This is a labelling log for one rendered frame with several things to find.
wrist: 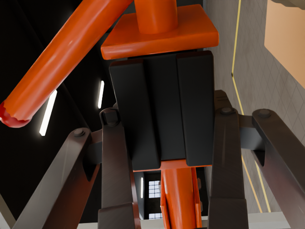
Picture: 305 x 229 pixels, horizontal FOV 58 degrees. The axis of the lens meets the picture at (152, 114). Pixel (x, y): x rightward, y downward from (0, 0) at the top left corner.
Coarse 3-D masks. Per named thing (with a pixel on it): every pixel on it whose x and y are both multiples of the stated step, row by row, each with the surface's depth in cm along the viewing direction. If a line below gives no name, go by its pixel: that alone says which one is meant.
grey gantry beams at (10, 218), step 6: (0, 198) 297; (0, 204) 296; (6, 204) 305; (0, 210) 295; (6, 210) 304; (0, 216) 298; (6, 216) 303; (12, 216) 313; (0, 222) 302; (6, 222) 302; (12, 222) 312; (0, 228) 308; (6, 228) 307
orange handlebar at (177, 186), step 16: (144, 0) 14; (160, 0) 13; (144, 16) 14; (160, 16) 14; (176, 16) 14; (144, 32) 14; (160, 32) 14; (176, 176) 19; (192, 176) 23; (176, 192) 20; (192, 192) 21; (176, 208) 21; (192, 208) 21; (176, 224) 22; (192, 224) 22
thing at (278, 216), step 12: (204, 216) 300; (252, 216) 291; (264, 216) 289; (276, 216) 287; (84, 228) 309; (96, 228) 306; (144, 228) 297; (156, 228) 296; (252, 228) 289; (264, 228) 288; (276, 228) 287; (288, 228) 286
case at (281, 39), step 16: (272, 16) 33; (288, 16) 28; (304, 16) 25; (272, 32) 33; (288, 32) 29; (304, 32) 25; (272, 48) 34; (288, 48) 29; (304, 48) 26; (288, 64) 30; (304, 64) 26; (304, 80) 26
